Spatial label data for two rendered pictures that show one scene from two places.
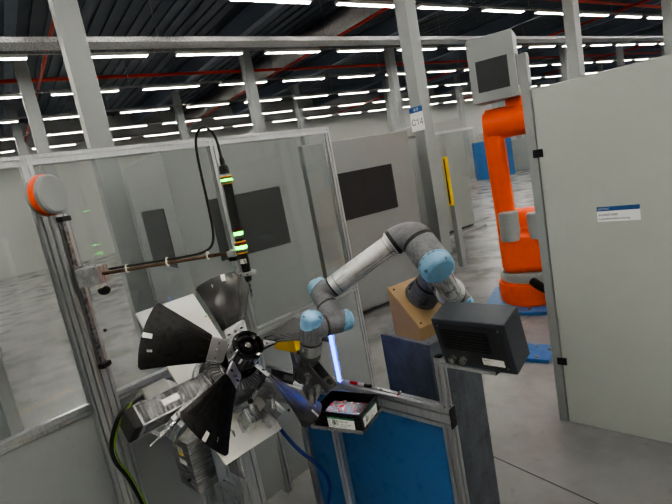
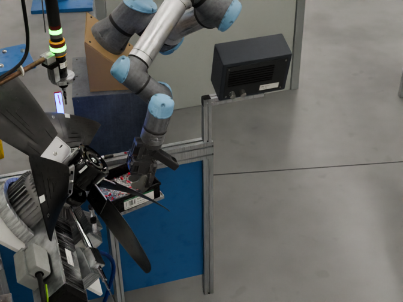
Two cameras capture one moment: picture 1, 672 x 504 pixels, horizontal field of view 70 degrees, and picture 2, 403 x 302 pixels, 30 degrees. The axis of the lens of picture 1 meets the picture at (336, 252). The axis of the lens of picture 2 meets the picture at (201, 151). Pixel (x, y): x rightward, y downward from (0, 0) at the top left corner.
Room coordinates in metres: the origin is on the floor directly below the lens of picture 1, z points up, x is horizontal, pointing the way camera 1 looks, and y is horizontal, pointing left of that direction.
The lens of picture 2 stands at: (0.55, 1.74, 2.60)
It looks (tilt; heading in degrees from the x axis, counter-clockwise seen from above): 38 degrees down; 299
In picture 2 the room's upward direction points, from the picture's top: 1 degrees counter-clockwise
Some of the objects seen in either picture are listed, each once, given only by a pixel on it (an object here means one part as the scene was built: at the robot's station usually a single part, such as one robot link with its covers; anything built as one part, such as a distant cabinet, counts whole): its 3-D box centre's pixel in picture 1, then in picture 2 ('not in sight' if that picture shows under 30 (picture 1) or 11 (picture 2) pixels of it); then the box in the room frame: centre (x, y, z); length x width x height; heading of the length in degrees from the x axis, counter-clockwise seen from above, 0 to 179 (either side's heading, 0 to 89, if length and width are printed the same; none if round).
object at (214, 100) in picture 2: (465, 364); (232, 96); (1.56, -0.36, 1.04); 0.24 x 0.03 x 0.03; 45
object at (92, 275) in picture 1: (91, 275); not in sight; (1.87, 0.95, 1.55); 0.10 x 0.07 x 0.08; 80
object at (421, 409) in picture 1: (360, 393); (96, 168); (1.94, 0.01, 0.82); 0.90 x 0.04 x 0.08; 45
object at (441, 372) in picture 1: (442, 381); (206, 118); (1.63, -0.29, 0.96); 0.03 x 0.03 x 0.20; 45
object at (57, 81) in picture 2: (242, 262); (57, 65); (1.76, 0.35, 1.50); 0.09 x 0.07 x 0.10; 80
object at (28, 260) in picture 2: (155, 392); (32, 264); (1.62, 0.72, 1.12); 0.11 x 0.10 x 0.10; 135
